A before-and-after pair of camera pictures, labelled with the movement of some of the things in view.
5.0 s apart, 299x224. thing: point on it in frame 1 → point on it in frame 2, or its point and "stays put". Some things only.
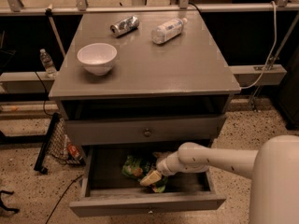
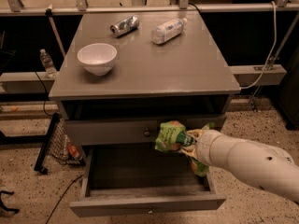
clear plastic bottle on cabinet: [167, 31] stays put
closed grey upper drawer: [145, 130] stays put
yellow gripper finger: [160, 156] → [196, 133]
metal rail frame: [284, 3] stays put
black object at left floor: [2, 206] stays put
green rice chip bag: [138, 166] → [172, 135]
